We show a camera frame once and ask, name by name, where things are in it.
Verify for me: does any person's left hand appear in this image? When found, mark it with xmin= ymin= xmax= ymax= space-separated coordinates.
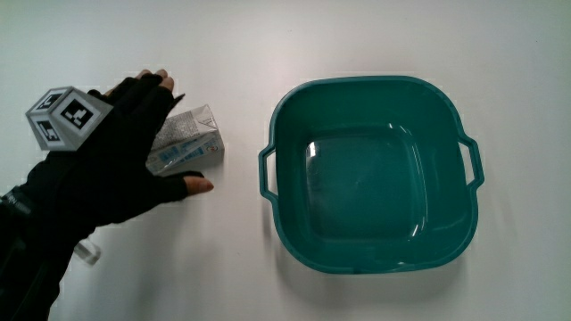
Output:
xmin=25 ymin=69 xmax=215 ymax=228

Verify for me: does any white blue milk carton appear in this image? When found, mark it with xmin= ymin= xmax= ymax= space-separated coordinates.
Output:
xmin=145 ymin=103 xmax=226 ymax=176

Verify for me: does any white desk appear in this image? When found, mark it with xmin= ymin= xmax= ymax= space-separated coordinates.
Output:
xmin=0 ymin=0 xmax=571 ymax=321

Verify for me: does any small clear plastic object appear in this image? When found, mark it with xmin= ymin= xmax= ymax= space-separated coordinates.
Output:
xmin=73 ymin=238 xmax=103 ymax=267

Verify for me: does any green plastic basin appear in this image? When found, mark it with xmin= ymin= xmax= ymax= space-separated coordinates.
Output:
xmin=258 ymin=75 xmax=485 ymax=275

